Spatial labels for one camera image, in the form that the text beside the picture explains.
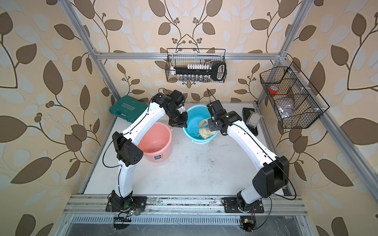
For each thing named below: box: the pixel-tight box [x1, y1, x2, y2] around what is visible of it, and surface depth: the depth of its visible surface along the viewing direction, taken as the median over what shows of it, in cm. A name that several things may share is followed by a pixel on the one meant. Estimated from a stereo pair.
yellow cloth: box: [197, 117, 218, 140], surface depth 82 cm
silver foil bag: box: [277, 104, 295, 119], surface depth 73 cm
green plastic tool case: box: [108, 95, 149, 124], surface depth 114 cm
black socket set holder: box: [170, 61, 227, 83], surface depth 87 cm
